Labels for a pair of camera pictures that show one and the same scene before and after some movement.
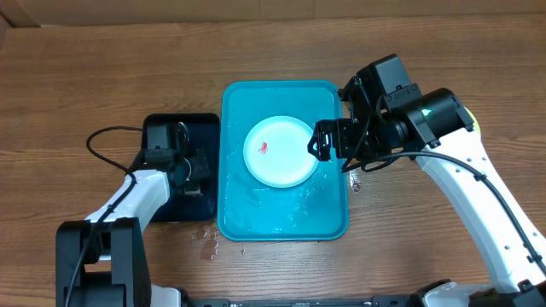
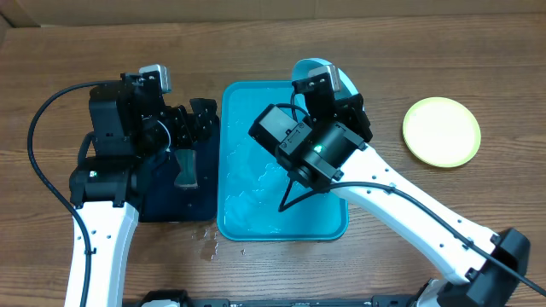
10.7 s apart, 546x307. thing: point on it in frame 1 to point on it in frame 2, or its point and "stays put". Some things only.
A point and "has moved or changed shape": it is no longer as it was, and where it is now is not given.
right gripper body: [335, 139] to [354, 114]
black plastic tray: [194, 180] stays put
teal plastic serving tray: [315, 209] stays put
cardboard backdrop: [29, 13] stays put
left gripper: [201, 168] to [204, 124]
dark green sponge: [192, 189] has moved or changed shape
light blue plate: [275, 152] to [301, 67]
